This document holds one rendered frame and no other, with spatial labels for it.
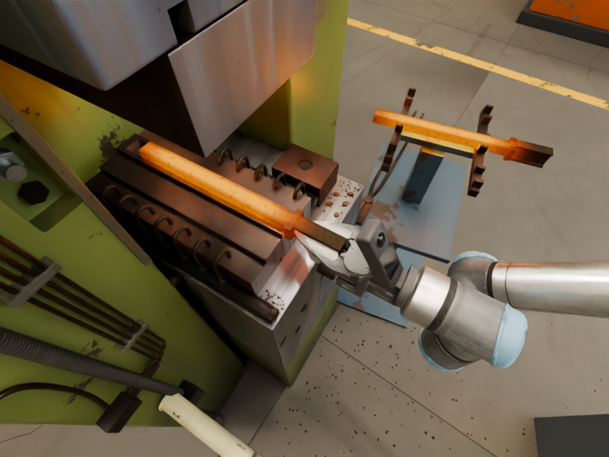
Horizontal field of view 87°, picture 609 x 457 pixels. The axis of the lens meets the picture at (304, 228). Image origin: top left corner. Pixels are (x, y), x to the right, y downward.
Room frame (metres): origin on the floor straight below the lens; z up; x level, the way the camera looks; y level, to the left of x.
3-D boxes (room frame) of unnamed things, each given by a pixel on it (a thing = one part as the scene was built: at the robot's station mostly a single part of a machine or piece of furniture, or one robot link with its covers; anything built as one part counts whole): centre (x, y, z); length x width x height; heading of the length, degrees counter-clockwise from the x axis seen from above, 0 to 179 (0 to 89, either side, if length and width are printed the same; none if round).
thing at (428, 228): (0.65, -0.35, 0.64); 0.40 x 0.30 x 0.02; 158
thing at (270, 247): (0.40, 0.22, 0.96); 0.42 x 0.20 x 0.09; 59
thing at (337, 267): (0.24, -0.06, 1.00); 0.09 x 0.05 x 0.02; 62
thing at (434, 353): (0.15, -0.27, 0.87); 0.12 x 0.09 x 0.12; 149
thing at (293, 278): (0.45, 0.20, 0.69); 0.56 x 0.38 x 0.45; 59
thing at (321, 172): (0.48, 0.00, 0.95); 0.12 x 0.09 x 0.07; 59
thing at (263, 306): (0.27, 0.22, 0.93); 0.40 x 0.03 x 0.03; 59
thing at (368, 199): (0.80, -0.31, 0.66); 0.60 x 0.04 x 0.01; 150
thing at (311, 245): (0.26, -0.02, 0.98); 0.09 x 0.03 x 0.06; 62
